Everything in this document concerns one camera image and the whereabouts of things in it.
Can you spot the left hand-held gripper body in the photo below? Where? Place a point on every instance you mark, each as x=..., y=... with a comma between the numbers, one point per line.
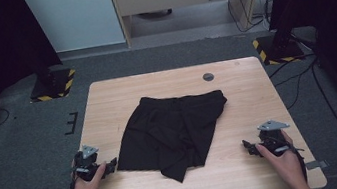
x=85, y=164

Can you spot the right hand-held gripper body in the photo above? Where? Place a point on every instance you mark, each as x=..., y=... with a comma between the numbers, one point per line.
x=272, y=139

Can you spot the black pants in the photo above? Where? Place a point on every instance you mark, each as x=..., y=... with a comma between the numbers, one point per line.
x=168, y=131

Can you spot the person's right hand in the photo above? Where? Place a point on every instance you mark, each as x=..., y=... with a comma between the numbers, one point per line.
x=287, y=167

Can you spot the grey tape strip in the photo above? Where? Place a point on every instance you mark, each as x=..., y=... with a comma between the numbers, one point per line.
x=317, y=164

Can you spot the grey table grommet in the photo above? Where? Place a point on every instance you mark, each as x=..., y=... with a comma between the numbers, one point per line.
x=208, y=77

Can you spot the black yellow striped stand base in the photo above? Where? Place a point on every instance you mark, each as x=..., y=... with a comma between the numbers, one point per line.
x=280, y=52
x=54, y=86

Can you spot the black stand pole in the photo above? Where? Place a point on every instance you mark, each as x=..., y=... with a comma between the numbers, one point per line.
x=282, y=37
x=43, y=74

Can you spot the white panel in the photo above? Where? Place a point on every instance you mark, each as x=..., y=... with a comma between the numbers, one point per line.
x=74, y=17

